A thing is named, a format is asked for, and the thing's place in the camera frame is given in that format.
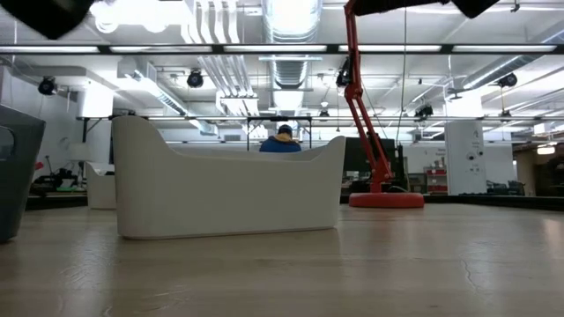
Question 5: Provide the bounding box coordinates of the dark grey plastic bin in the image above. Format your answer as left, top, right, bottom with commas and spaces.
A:
0, 104, 47, 244

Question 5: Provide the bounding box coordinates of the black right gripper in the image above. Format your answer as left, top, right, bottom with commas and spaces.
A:
353, 0, 450, 18

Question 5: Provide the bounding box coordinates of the person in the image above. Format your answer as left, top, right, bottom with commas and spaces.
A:
258, 123, 303, 153

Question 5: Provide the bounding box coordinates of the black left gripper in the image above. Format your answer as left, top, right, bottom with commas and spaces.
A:
0, 0, 96, 41

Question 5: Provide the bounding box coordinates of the white pillar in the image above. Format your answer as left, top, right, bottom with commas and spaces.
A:
443, 121, 488, 195

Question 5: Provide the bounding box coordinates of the silver ventilation duct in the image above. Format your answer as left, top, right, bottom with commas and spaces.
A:
263, 0, 324, 92

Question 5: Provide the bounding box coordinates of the black aluminium table frame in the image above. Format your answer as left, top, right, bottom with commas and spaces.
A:
0, 42, 564, 213

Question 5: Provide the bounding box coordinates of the red desk lamp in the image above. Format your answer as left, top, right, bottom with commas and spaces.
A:
337, 0, 426, 210

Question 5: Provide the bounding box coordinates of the white plastic bin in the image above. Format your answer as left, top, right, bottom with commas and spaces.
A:
111, 114, 347, 241
85, 160, 118, 210

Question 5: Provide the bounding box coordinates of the red shelf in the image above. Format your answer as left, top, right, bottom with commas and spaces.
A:
423, 165, 449, 195

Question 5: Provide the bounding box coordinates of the white table lamp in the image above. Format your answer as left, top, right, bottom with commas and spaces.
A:
68, 141, 94, 177

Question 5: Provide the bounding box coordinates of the black screen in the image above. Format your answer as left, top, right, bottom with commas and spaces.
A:
342, 136, 400, 195

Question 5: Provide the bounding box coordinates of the black folding table frame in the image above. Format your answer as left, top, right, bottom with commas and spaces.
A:
245, 115, 314, 151

